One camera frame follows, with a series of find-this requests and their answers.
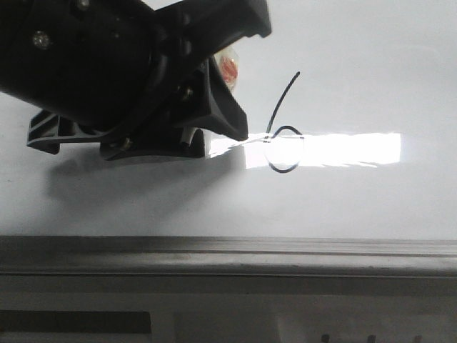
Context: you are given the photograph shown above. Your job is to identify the black rectangular label strip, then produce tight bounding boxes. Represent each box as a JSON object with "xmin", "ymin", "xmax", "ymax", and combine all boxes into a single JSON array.
[{"xmin": 1, "ymin": 310, "xmax": 151, "ymax": 334}]

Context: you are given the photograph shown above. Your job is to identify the white whiteboard with aluminium frame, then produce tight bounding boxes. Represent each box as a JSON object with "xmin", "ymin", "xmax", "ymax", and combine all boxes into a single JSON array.
[{"xmin": 1, "ymin": 1, "xmax": 456, "ymax": 277}]

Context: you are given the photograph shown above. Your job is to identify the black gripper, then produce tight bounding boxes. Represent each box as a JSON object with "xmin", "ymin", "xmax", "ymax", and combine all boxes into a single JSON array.
[{"xmin": 1, "ymin": 1, "xmax": 206, "ymax": 160}]

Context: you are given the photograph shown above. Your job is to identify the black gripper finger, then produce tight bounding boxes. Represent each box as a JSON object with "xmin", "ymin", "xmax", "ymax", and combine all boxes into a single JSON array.
[
  {"xmin": 178, "ymin": 57, "xmax": 248, "ymax": 140},
  {"xmin": 156, "ymin": 0, "xmax": 272, "ymax": 57}
]

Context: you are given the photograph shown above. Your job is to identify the black and white whiteboard marker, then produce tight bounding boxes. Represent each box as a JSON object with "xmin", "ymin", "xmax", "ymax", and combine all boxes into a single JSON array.
[{"xmin": 180, "ymin": 127, "xmax": 197, "ymax": 146}]

